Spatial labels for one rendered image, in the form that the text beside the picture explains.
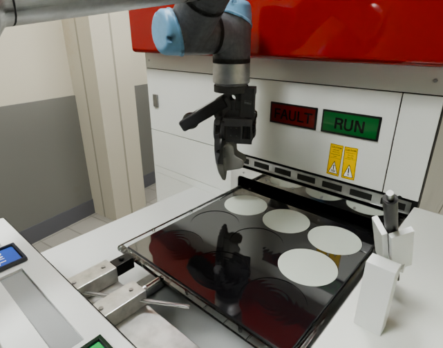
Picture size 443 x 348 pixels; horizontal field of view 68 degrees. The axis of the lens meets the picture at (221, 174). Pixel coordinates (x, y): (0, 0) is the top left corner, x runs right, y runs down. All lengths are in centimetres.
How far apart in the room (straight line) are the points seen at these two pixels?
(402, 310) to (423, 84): 38
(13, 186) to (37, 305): 190
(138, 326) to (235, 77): 46
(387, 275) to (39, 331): 38
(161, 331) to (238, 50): 49
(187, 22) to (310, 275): 46
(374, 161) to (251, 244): 29
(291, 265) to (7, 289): 42
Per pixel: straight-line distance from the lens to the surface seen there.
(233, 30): 65
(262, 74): 81
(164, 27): 59
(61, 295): 49
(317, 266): 61
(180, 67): 99
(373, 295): 40
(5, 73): 228
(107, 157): 238
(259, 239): 66
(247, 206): 77
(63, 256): 82
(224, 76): 66
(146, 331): 52
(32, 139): 236
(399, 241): 37
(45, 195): 248
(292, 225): 71
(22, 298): 51
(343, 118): 72
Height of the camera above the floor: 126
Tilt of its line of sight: 23 degrees down
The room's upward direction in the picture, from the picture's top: straight up
